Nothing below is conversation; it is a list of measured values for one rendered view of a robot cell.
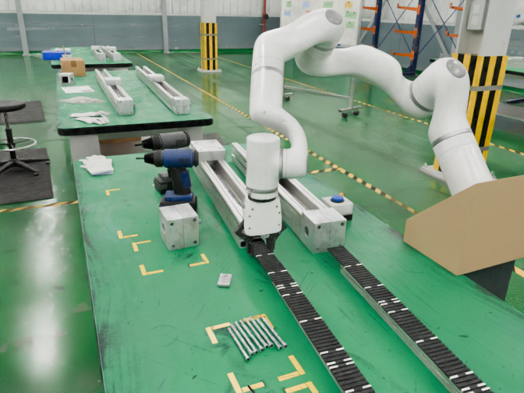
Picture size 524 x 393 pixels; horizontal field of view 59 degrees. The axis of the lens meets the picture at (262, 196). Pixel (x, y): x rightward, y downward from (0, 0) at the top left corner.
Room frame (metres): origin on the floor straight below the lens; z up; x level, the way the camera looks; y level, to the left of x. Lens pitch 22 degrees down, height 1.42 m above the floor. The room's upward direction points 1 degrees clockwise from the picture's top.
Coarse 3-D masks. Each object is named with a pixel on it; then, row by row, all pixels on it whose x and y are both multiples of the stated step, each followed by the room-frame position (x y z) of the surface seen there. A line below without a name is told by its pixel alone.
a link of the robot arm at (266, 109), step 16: (256, 80) 1.26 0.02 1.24; (272, 80) 1.25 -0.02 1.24; (256, 96) 1.22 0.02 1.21; (272, 96) 1.21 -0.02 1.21; (256, 112) 1.20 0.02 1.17; (272, 112) 1.18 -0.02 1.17; (272, 128) 1.21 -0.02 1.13; (288, 128) 1.16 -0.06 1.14; (304, 144) 1.12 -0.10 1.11; (288, 160) 1.09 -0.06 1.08; (304, 160) 1.09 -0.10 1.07; (288, 176) 1.09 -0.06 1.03
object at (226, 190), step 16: (224, 160) 1.73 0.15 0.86; (208, 176) 1.55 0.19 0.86; (224, 176) 1.64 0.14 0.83; (208, 192) 1.56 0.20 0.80; (224, 192) 1.39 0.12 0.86; (240, 192) 1.42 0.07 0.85; (224, 208) 1.34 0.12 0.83; (240, 208) 1.33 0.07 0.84; (240, 240) 1.17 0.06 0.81; (256, 240) 1.21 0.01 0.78
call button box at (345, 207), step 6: (324, 198) 1.42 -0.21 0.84; (330, 198) 1.42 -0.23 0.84; (324, 204) 1.40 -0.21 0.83; (330, 204) 1.37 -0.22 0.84; (336, 204) 1.37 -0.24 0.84; (342, 204) 1.37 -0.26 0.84; (348, 204) 1.37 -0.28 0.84; (336, 210) 1.36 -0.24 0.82; (342, 210) 1.37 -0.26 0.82; (348, 210) 1.37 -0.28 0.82; (348, 216) 1.37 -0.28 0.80
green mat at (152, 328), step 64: (128, 192) 1.58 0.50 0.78; (320, 192) 1.63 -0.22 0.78; (128, 256) 1.11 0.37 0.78; (192, 256) 1.12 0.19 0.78; (320, 256) 1.14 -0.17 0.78; (384, 256) 1.14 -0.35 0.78; (128, 320) 0.83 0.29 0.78; (192, 320) 0.84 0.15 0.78; (256, 320) 0.84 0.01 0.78; (448, 320) 0.86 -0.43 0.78; (512, 320) 0.86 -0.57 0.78; (128, 384) 0.65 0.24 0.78; (192, 384) 0.65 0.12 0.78; (320, 384) 0.66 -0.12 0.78; (384, 384) 0.66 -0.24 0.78; (512, 384) 0.67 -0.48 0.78
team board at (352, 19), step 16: (288, 0) 7.55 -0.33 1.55; (304, 0) 7.30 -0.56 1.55; (320, 0) 7.08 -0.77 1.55; (336, 0) 6.87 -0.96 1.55; (352, 0) 6.67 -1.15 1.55; (288, 16) 7.54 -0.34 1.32; (352, 16) 6.65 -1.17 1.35; (352, 32) 6.64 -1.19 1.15; (352, 80) 6.63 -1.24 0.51; (288, 96) 7.75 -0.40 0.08; (336, 96) 6.83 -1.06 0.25; (352, 96) 6.61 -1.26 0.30
